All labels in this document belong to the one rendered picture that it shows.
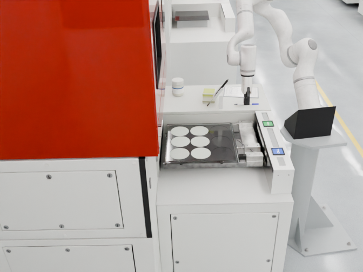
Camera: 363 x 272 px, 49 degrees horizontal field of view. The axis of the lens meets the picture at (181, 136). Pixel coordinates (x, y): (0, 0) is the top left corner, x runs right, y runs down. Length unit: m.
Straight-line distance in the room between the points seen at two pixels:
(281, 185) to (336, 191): 1.48
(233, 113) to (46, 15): 1.31
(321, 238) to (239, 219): 1.10
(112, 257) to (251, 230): 0.66
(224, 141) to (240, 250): 0.55
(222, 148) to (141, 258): 0.69
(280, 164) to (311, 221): 1.08
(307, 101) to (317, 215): 0.89
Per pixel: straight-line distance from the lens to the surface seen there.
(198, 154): 2.02
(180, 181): 1.98
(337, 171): 3.58
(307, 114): 2.28
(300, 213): 2.72
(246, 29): 2.27
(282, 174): 1.87
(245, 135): 2.21
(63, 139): 1.46
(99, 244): 1.77
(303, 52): 2.37
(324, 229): 3.00
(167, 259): 2.11
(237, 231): 1.98
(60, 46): 1.31
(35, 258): 1.91
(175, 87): 2.41
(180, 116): 2.28
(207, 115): 2.28
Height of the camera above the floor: 2.05
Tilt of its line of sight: 32 degrees down
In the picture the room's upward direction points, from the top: 2 degrees counter-clockwise
